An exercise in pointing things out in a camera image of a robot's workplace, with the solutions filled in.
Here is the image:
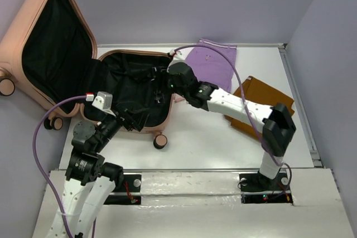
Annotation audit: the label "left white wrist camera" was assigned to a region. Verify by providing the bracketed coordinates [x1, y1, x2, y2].
[92, 91, 115, 116]

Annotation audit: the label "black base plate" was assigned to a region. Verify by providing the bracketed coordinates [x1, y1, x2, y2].
[237, 172, 293, 205]
[104, 173, 142, 205]

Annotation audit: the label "pink hard-shell suitcase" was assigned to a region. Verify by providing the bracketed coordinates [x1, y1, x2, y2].
[1, 0, 174, 149]

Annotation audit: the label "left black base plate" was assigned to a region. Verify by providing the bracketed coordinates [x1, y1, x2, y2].
[104, 173, 142, 205]

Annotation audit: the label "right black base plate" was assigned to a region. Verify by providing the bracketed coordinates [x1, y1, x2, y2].
[237, 172, 293, 205]

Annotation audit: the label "purple shorts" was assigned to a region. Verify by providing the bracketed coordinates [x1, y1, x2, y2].
[185, 39, 237, 92]

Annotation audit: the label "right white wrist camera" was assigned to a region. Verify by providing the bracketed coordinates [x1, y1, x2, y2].
[167, 49, 185, 66]

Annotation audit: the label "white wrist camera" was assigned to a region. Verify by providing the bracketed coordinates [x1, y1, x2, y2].
[167, 49, 185, 66]
[92, 91, 115, 116]

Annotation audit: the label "mustard brown trousers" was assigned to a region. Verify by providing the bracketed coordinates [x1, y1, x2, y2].
[225, 76, 295, 140]

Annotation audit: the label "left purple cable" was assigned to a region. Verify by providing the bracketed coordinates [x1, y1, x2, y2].
[32, 93, 97, 238]

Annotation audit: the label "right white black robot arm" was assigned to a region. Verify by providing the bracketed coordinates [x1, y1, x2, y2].
[154, 62, 296, 189]

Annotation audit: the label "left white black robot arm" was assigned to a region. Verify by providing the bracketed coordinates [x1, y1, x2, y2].
[47, 108, 148, 237]

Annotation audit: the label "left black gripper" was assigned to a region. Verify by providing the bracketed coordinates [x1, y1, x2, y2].
[94, 99, 152, 150]

